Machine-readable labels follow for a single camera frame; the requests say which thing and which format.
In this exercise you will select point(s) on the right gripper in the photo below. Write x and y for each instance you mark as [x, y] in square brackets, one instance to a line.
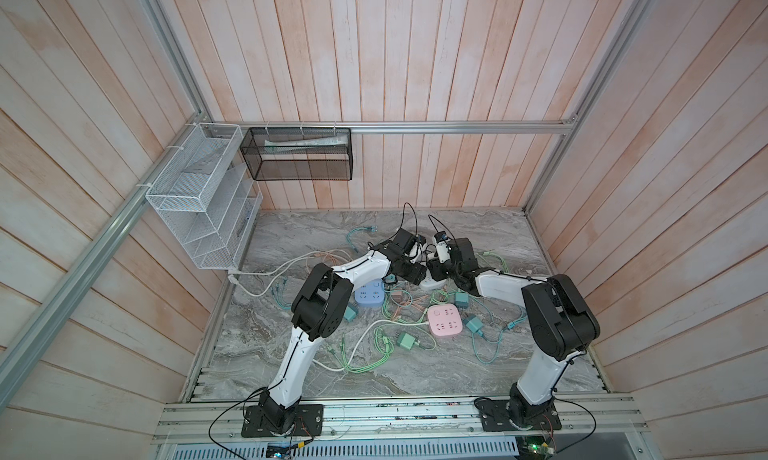
[434, 268]

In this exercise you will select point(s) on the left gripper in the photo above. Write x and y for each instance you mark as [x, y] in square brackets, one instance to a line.
[417, 273]

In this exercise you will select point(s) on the teal charger plug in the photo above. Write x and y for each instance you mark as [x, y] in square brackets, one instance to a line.
[475, 325]
[461, 299]

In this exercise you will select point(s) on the blue power strip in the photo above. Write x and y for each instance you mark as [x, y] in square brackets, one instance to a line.
[370, 295]

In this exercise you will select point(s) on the pink power strip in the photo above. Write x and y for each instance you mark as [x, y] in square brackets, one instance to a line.
[444, 320]

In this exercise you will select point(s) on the teal plug from blue strip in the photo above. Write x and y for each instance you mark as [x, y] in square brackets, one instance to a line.
[350, 313]

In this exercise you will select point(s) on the green charger plug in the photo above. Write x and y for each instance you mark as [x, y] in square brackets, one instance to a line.
[407, 341]

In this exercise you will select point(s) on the white power strip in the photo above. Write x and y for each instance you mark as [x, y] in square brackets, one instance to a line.
[430, 284]

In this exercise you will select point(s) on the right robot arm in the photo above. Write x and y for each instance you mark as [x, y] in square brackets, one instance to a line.
[561, 322]

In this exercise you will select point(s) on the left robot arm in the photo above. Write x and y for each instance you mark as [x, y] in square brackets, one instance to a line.
[318, 308]

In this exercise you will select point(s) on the black mesh basket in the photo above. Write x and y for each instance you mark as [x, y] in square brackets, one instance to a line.
[298, 153]

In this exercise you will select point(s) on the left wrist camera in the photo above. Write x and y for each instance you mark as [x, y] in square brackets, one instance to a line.
[418, 249]

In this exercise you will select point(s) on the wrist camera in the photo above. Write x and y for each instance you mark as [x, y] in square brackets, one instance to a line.
[418, 249]
[441, 246]

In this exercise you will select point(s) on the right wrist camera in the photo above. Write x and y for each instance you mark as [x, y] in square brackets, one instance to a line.
[441, 246]

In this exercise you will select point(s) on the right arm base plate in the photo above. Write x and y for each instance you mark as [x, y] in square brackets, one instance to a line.
[516, 414]

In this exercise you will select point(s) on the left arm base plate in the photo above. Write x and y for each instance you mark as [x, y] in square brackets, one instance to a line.
[275, 421]

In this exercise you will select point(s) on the white wire mesh shelf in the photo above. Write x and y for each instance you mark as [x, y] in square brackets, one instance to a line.
[205, 198]

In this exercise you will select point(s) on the aluminium frame rail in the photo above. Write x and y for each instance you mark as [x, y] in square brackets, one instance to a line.
[425, 127]

